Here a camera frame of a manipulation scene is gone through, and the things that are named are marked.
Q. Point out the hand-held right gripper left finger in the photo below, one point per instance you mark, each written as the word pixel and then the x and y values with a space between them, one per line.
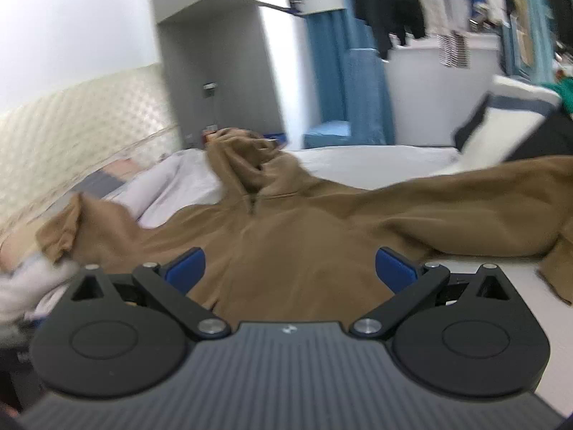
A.
pixel 186 266

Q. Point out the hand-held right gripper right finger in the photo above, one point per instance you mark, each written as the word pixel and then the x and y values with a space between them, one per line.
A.
pixel 394 268

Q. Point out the brown hoodie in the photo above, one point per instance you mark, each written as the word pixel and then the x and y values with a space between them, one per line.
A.
pixel 291 255

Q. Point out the patchwork pillow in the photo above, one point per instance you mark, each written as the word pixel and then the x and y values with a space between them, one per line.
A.
pixel 121 168

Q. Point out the blue box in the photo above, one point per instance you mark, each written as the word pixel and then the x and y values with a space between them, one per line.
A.
pixel 275 135

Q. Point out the cream quilted headboard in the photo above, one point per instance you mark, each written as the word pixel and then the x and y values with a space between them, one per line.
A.
pixel 67 143

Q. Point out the white grey striped sweater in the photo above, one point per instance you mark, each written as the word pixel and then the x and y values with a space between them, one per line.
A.
pixel 497 130

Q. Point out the black white striped sock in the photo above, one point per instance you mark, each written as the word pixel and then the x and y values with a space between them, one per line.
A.
pixel 461 51
pixel 444 49

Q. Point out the green garment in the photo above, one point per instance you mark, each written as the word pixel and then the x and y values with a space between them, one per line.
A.
pixel 564 92

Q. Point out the black hanging jacket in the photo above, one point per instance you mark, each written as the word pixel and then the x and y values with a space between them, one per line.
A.
pixel 385 4

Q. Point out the light blue curtain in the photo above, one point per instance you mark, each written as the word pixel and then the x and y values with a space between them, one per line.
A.
pixel 544 31

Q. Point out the white wall charger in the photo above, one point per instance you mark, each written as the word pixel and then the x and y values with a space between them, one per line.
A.
pixel 210 87

